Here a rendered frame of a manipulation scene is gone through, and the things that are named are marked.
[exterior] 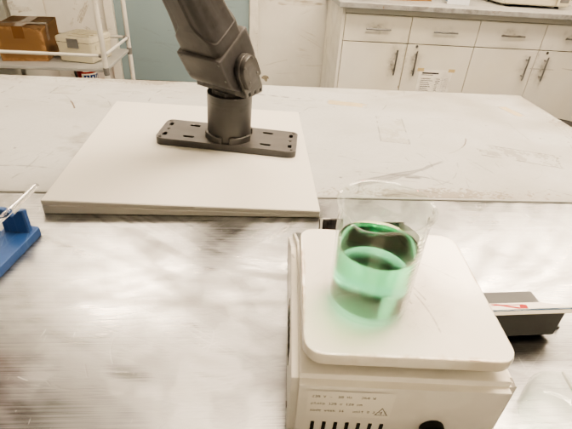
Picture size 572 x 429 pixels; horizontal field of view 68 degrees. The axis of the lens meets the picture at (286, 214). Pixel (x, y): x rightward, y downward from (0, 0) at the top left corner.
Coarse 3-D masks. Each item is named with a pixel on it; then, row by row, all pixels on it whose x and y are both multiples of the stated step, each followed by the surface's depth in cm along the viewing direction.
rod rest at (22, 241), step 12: (12, 216) 42; (24, 216) 42; (12, 228) 43; (24, 228) 43; (36, 228) 44; (0, 240) 42; (12, 240) 42; (24, 240) 42; (36, 240) 44; (0, 252) 40; (12, 252) 40; (24, 252) 42; (0, 264) 39; (12, 264) 40; (0, 276) 39
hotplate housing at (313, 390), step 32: (288, 256) 40; (288, 288) 36; (288, 320) 32; (288, 352) 29; (288, 384) 28; (320, 384) 24; (352, 384) 24; (384, 384) 24; (416, 384) 24; (448, 384) 24; (480, 384) 24; (512, 384) 25; (288, 416) 26; (320, 416) 25; (352, 416) 25; (384, 416) 25; (416, 416) 25; (448, 416) 25; (480, 416) 25
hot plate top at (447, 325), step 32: (320, 256) 30; (448, 256) 31; (320, 288) 27; (416, 288) 28; (448, 288) 28; (320, 320) 25; (416, 320) 25; (448, 320) 26; (480, 320) 26; (320, 352) 23; (352, 352) 23; (384, 352) 23; (416, 352) 23; (448, 352) 23; (480, 352) 24; (512, 352) 24
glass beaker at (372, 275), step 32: (352, 192) 25; (384, 192) 25; (416, 192) 24; (352, 224) 21; (416, 224) 25; (352, 256) 22; (384, 256) 22; (416, 256) 22; (352, 288) 23; (384, 288) 23; (352, 320) 25; (384, 320) 24
